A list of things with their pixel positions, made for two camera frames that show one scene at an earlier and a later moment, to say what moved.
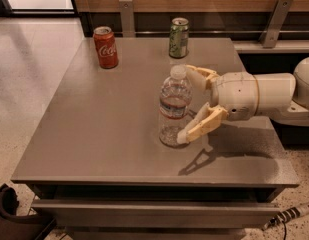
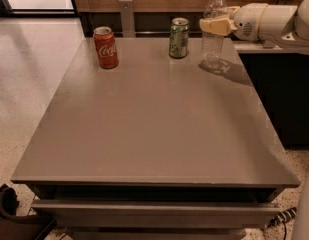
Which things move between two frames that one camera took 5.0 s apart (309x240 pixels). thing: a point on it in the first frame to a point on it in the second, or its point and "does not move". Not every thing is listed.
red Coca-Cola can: x=107 y=52 does not move
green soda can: x=179 y=38 does not move
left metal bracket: x=127 y=18 does not move
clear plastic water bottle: x=175 y=101 to x=213 y=46
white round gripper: x=234 y=93 to x=245 y=21
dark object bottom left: x=8 y=225 does not move
